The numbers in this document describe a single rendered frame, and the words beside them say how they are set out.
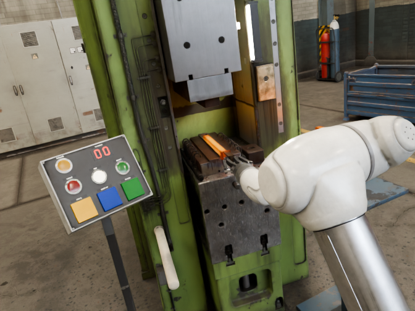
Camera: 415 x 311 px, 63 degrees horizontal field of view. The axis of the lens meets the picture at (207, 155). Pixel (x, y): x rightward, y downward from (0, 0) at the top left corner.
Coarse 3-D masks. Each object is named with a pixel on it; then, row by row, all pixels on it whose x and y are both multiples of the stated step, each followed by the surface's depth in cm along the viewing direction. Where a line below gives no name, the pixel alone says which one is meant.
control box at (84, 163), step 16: (96, 144) 133; (112, 144) 136; (128, 144) 140; (48, 160) 122; (80, 160) 128; (96, 160) 131; (112, 160) 134; (128, 160) 138; (48, 176) 121; (64, 176) 123; (80, 176) 126; (112, 176) 132; (128, 176) 135; (144, 176) 139; (64, 192) 122; (80, 192) 124; (96, 192) 127; (64, 208) 120; (96, 208) 125; (64, 224) 124; (80, 224) 121
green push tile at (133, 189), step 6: (132, 180) 135; (138, 180) 136; (126, 186) 133; (132, 186) 134; (138, 186) 135; (126, 192) 132; (132, 192) 133; (138, 192) 135; (144, 192) 136; (132, 198) 133
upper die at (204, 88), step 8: (192, 80) 144; (200, 80) 145; (208, 80) 146; (216, 80) 147; (224, 80) 148; (176, 88) 174; (184, 88) 152; (192, 88) 145; (200, 88) 146; (208, 88) 147; (216, 88) 148; (224, 88) 149; (232, 88) 150; (184, 96) 157; (192, 96) 146; (200, 96) 147; (208, 96) 148; (216, 96) 149
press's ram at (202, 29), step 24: (168, 0) 132; (192, 0) 134; (216, 0) 137; (168, 24) 135; (192, 24) 137; (216, 24) 140; (168, 48) 139; (192, 48) 140; (216, 48) 143; (168, 72) 154; (192, 72) 143; (216, 72) 146
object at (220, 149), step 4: (204, 136) 187; (208, 136) 186; (208, 140) 179; (212, 140) 178; (212, 144) 172; (216, 144) 170; (216, 148) 166; (220, 148) 164; (220, 152) 156; (224, 152) 154; (228, 152) 153; (220, 156) 157; (228, 156) 148; (232, 156) 149; (232, 160) 149
